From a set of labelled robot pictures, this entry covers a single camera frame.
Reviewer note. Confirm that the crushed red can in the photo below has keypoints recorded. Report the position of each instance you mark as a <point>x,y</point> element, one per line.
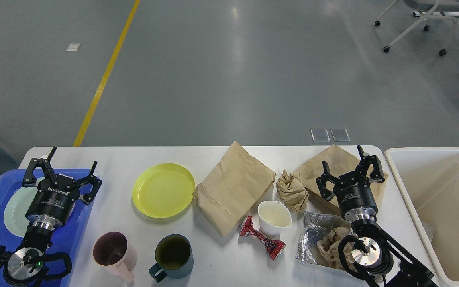
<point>274,247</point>

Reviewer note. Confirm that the white office chair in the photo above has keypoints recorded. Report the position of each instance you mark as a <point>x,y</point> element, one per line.
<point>430,10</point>

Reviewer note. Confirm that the brown paper bag right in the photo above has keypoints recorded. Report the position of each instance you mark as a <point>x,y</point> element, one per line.
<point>340,162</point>

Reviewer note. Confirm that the dark teal mug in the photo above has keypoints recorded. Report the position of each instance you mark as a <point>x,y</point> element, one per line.
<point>173,258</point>

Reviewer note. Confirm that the yellow plastic plate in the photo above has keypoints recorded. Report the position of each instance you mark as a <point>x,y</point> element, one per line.
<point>163,191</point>

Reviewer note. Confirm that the large brown paper bag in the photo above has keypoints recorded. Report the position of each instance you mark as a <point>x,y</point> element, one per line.
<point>232,187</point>

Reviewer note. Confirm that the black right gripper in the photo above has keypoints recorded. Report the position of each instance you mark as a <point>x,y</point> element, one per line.
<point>353,192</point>

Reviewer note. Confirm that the white paper cup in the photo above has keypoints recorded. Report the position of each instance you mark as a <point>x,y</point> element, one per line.
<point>274,217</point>

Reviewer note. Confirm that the white plastic bin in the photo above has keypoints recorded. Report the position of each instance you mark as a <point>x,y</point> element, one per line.
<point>428,180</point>

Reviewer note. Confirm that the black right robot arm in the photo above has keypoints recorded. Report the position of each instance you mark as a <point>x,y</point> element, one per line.
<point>397,267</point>

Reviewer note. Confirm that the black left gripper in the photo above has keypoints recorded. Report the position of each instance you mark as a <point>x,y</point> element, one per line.
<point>51,200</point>

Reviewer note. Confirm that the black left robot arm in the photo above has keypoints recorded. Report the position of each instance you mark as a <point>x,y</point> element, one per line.
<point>29,264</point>

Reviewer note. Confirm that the pale green plate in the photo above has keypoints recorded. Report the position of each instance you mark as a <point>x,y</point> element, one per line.
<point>15,218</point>

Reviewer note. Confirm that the crumpled brown paper on foil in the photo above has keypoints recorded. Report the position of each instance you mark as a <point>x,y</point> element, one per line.
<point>328,246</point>

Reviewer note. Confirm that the blue plastic tray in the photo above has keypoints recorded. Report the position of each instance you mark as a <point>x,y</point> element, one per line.
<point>66,239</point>

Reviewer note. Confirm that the crumpled brown paper ball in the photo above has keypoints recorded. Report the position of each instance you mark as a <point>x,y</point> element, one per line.
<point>291,191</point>

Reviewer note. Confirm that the pink mug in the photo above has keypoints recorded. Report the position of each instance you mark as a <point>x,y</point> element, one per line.
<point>116,254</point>

